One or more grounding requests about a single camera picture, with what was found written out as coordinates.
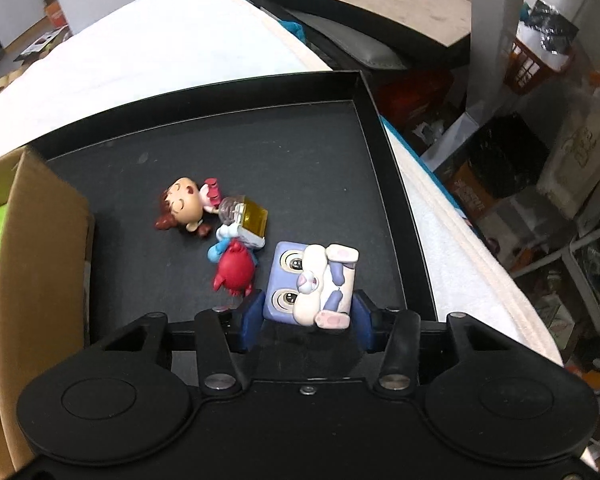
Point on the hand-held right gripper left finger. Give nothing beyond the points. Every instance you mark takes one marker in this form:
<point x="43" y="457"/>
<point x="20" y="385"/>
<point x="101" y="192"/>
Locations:
<point x="252" y="320"/>

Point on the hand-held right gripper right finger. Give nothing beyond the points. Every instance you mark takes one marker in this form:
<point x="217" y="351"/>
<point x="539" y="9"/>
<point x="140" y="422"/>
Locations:
<point x="365" y="322"/>

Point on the purple rabbit block toy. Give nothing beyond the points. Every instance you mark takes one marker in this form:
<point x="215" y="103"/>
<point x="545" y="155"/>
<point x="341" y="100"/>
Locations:
<point x="285" y="285"/>

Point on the brown cardboard box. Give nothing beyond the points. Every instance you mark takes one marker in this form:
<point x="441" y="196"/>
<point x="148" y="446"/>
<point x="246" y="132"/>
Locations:
<point x="40" y="285"/>

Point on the red and blue figurine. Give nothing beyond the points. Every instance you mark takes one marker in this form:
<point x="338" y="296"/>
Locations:
<point x="235" y="270"/>

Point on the yellow clear block toy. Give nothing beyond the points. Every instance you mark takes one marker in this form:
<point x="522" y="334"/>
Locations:
<point x="252" y="215"/>

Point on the brown-haired doll figurine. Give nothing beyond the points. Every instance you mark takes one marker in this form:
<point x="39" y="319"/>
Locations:
<point x="180" y="205"/>

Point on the brown printed box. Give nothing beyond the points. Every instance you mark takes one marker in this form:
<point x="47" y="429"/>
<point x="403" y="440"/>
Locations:
<point x="467" y="192"/>

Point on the white metal rack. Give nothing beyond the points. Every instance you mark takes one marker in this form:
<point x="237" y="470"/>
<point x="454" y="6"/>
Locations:
<point x="575" y="255"/>

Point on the black storage box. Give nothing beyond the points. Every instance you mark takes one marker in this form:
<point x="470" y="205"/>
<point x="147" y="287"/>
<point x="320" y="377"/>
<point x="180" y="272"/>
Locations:
<point x="510" y="155"/>

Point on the white tote bag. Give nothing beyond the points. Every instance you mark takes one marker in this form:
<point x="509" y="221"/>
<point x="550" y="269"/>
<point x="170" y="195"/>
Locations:
<point x="580" y="160"/>

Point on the grey chair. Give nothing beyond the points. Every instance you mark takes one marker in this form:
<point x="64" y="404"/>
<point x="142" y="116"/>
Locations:
<point x="360" y="50"/>

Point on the orange waste basket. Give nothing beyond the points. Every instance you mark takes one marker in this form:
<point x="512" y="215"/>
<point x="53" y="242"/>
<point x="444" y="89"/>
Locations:
<point x="522" y="70"/>

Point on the black tray with brown base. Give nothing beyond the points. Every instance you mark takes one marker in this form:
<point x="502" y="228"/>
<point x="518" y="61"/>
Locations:
<point x="405" y="5"/>

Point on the black plastic bag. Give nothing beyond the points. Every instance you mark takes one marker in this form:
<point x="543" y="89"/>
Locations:
<point x="550" y="25"/>

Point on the orange box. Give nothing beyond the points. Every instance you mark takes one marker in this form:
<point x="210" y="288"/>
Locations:
<point x="55" y="12"/>

